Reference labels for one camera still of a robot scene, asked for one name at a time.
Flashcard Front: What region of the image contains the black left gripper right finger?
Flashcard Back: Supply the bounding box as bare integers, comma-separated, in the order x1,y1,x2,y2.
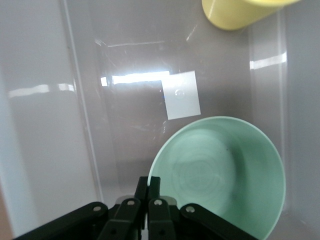
148,176,259,240

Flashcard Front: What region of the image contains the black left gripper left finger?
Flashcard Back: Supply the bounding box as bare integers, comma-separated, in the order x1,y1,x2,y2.
14,176,149,240

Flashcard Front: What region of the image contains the mint green bowl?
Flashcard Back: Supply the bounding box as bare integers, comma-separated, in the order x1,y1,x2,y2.
148,115,287,240

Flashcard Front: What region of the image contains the yellow plastic cup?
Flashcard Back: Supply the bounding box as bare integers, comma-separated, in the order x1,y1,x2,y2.
201,0,302,32

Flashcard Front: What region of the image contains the white rectangular label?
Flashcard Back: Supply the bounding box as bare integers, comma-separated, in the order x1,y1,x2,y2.
160,70,202,121

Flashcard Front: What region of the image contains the clear plastic bin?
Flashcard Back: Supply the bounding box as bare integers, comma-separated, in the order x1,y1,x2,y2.
0,0,320,240

